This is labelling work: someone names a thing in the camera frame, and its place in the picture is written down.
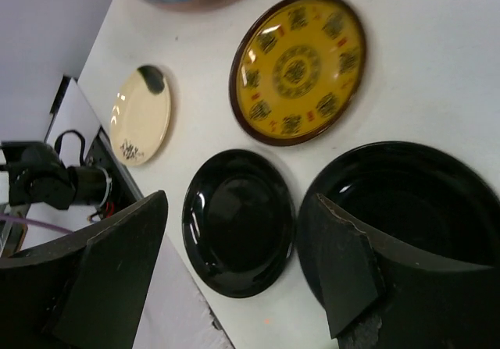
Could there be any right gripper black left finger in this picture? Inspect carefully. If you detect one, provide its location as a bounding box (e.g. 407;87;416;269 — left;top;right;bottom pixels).
1;191;168;348

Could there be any glossy black plate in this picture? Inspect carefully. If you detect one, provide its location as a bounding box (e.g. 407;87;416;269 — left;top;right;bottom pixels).
296;141;499;303
182;149;296;298

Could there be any glossy black plate upper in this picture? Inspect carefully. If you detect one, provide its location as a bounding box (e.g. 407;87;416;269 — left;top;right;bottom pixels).
296;141;499;303

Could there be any cream plate with ink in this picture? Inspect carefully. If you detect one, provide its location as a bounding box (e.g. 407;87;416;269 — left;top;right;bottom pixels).
109;65;172;166

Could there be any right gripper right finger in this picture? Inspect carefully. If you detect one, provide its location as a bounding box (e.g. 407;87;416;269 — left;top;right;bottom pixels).
298;194;499;348

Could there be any glossy black plate lower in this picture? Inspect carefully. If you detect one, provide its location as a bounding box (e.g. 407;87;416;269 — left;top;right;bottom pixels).
182;149;296;298

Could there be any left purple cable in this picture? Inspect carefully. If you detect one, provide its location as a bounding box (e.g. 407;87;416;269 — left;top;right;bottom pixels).
0;213;75;235

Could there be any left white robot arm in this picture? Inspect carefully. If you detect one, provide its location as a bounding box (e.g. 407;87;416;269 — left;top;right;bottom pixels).
1;130;113;211

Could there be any yellow patterned brown plate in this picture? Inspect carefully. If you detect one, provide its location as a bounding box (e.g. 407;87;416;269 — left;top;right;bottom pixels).
229;0;367;147

